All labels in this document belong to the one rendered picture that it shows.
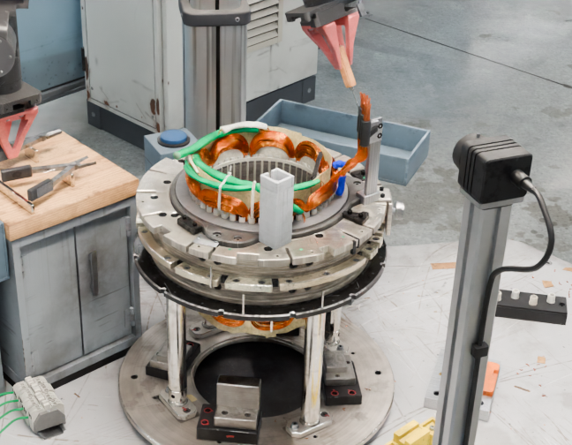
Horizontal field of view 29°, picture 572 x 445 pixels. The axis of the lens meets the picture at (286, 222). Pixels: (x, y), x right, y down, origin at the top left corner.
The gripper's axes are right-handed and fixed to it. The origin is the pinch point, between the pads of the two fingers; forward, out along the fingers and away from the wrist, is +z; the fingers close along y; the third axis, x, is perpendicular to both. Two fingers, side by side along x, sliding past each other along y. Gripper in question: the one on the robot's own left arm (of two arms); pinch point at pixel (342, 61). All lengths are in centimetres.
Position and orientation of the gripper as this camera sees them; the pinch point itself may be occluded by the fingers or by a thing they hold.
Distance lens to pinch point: 161.5
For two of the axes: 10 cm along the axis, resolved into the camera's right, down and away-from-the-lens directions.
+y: 8.3, -4.1, 3.7
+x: -4.7, -1.5, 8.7
